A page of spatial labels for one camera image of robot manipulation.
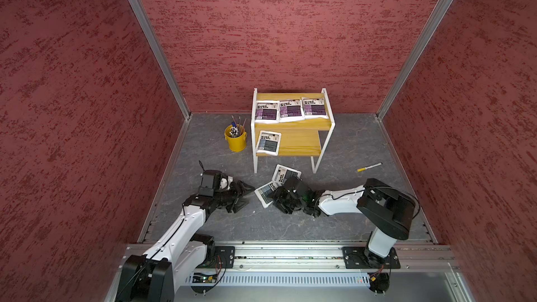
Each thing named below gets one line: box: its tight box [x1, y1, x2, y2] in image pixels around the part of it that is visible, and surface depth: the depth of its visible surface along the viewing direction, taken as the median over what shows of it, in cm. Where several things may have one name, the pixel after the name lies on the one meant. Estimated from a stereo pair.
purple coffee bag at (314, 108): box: [301, 97, 329, 120], surface depth 77 cm
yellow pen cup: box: [224, 123, 248, 153], surface depth 102 cm
